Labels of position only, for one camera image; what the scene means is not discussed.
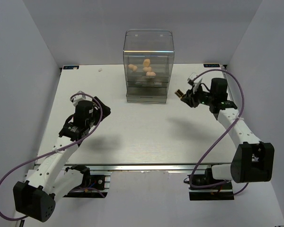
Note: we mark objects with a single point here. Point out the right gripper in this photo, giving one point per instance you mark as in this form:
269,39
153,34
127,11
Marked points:
188,97

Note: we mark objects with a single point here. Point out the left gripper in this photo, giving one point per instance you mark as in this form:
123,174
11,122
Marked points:
104,108

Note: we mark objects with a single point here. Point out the gold lipstick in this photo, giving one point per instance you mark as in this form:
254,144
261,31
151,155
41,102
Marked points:
179,93

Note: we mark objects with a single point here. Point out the beige gourd sponge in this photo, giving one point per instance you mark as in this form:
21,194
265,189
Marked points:
132,67

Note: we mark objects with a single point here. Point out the orange teardrop sponge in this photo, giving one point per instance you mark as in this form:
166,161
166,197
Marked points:
146,63

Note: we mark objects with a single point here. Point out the clear acrylic drawer organizer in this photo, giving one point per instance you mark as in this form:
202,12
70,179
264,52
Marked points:
148,57

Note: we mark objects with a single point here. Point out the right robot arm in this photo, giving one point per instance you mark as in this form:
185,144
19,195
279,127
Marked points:
253,159

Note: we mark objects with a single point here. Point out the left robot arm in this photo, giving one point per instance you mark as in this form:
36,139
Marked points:
38,195

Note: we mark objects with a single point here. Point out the blue label right corner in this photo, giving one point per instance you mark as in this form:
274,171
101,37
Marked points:
211,65

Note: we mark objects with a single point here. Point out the blue label corner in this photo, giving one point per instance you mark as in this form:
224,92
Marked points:
71,67
211,65

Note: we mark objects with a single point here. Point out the blue label left corner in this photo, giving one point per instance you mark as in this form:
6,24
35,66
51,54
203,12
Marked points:
71,67

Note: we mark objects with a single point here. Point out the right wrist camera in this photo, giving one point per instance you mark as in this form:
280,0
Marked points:
194,81

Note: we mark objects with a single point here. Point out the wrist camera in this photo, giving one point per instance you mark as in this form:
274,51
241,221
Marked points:
76,98
194,81

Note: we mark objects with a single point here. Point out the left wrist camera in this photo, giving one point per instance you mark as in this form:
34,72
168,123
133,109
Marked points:
76,98

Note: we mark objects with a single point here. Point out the aluminium rail frame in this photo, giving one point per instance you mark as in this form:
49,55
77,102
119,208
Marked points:
140,136

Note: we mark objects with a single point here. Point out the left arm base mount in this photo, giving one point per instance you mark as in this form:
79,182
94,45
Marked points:
96,186

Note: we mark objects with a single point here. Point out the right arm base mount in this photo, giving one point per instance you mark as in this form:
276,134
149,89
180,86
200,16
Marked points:
217,193

